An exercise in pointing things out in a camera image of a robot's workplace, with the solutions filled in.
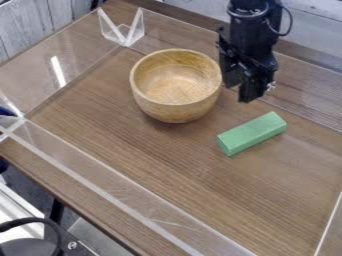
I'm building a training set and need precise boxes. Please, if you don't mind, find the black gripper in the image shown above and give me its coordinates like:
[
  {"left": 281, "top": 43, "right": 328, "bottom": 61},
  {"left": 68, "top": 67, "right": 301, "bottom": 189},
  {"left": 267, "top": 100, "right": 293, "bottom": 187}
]
[{"left": 216, "top": 8, "right": 279, "bottom": 103}]

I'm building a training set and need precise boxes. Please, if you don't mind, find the green rectangular block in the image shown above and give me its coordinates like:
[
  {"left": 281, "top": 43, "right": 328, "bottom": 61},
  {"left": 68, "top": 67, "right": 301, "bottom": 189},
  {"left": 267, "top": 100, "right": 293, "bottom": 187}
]
[{"left": 216, "top": 112, "right": 287, "bottom": 157}]

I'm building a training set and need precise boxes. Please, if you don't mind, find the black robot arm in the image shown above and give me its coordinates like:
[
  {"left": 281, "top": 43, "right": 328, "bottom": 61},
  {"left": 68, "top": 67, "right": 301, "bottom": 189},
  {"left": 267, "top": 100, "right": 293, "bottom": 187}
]
[{"left": 216, "top": 0, "right": 281, "bottom": 103}]

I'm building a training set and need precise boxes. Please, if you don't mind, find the brown wooden bowl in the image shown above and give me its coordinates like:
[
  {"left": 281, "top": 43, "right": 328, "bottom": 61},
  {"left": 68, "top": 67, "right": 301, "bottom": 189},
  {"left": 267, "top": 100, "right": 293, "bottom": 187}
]
[{"left": 129, "top": 48, "right": 221, "bottom": 123}]

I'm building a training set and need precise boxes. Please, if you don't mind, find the blue object at edge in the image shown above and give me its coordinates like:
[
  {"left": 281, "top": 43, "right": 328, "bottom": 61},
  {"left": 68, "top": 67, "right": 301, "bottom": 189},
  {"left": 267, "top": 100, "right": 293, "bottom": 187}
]
[{"left": 0, "top": 105, "right": 17, "bottom": 174}]

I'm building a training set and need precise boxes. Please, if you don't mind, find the black table leg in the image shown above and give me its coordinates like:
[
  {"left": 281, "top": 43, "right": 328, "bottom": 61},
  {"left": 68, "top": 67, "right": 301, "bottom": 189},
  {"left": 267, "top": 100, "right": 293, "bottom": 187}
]
[{"left": 49, "top": 199, "right": 65, "bottom": 224}]

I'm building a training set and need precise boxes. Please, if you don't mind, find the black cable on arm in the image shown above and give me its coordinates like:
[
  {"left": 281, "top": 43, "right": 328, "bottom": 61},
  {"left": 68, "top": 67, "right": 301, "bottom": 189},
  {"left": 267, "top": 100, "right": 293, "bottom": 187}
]
[{"left": 265, "top": 5, "right": 293, "bottom": 37}]

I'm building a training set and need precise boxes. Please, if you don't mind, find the clear acrylic corner bracket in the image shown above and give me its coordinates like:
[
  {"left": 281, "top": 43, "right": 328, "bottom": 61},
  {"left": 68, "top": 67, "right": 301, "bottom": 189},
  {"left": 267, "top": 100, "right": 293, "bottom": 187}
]
[{"left": 96, "top": 8, "right": 144, "bottom": 47}]

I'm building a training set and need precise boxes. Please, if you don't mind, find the clear acrylic tray wall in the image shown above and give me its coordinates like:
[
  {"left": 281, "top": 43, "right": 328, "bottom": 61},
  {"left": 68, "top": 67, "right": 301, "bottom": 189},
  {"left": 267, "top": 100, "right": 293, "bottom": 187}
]
[{"left": 0, "top": 98, "right": 256, "bottom": 256}]

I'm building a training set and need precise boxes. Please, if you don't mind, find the metal base plate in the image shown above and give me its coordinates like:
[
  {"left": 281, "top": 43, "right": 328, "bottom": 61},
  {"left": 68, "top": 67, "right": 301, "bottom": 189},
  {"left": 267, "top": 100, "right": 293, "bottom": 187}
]
[{"left": 63, "top": 218, "right": 134, "bottom": 256}]

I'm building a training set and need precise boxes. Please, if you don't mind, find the black curved cable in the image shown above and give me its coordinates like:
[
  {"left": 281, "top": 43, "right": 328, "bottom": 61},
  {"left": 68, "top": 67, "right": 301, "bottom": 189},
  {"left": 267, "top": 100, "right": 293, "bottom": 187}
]
[{"left": 0, "top": 217, "right": 63, "bottom": 256}]

